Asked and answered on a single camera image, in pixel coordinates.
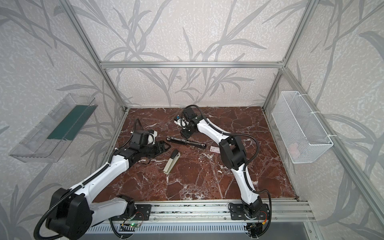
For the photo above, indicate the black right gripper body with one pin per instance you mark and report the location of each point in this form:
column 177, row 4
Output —
column 186, row 130

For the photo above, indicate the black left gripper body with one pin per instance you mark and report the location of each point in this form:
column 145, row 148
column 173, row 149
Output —
column 154, row 147

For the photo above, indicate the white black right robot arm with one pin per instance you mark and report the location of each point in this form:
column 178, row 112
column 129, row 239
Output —
column 232, row 150

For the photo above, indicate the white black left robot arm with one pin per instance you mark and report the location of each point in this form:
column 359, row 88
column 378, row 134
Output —
column 73, row 211

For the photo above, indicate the green circuit board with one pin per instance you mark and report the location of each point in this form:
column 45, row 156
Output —
column 130, row 227

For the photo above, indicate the pink object in basket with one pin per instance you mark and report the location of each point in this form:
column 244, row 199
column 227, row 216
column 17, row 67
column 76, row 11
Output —
column 294, row 151

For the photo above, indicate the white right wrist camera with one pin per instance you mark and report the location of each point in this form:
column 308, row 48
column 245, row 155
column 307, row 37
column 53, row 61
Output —
column 181, row 122

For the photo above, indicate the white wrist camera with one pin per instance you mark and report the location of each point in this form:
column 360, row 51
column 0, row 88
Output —
column 152, row 137
column 181, row 122

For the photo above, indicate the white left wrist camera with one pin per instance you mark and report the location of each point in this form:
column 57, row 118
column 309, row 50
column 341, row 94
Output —
column 152, row 137

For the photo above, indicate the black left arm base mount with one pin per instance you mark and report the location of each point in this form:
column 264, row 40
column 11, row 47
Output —
column 140, row 212

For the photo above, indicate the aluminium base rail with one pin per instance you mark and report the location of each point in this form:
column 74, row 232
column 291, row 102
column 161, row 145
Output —
column 288, row 220

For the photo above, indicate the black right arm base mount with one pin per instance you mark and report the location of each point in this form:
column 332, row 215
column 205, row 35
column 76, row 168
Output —
column 240, row 212

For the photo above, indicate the aluminium frame profiles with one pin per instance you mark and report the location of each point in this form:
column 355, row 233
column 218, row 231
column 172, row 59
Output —
column 371, row 196

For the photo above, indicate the clear plastic wall tray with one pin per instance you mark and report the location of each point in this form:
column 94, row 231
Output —
column 47, row 142

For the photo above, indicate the white wire mesh basket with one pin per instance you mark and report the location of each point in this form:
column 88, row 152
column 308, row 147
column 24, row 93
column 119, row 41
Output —
column 298, row 123

